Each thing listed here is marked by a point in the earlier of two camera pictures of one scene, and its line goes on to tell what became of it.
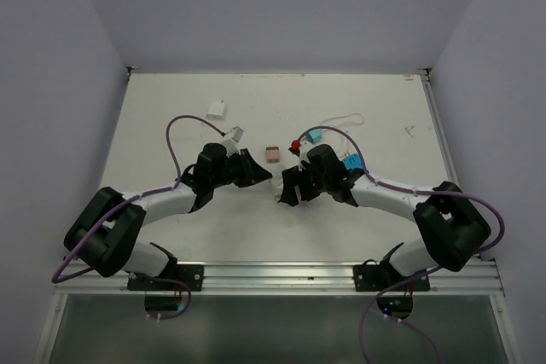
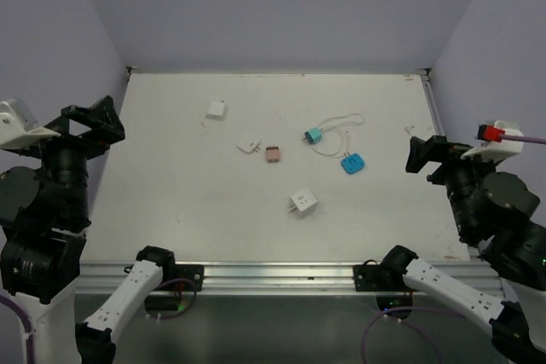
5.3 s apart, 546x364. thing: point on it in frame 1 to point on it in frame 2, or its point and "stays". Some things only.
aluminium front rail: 482,279 stays
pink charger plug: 272,154 stays
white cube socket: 277,187 to 304,203
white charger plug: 217,111 stays
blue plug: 352,161 stays
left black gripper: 252,172 to 101,118
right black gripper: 292,177 to 437,147
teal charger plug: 314,135 stays
